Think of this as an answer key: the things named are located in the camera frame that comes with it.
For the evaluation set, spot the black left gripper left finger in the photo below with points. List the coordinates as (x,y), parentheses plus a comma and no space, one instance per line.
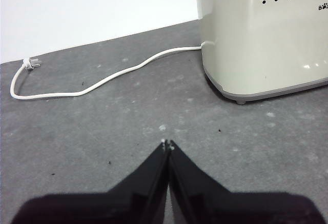
(115,206)

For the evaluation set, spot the cream toaster with chrome top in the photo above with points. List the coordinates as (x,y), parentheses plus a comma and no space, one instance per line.
(256,49)

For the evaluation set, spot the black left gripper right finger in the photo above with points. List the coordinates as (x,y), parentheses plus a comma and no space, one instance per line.
(230,206)

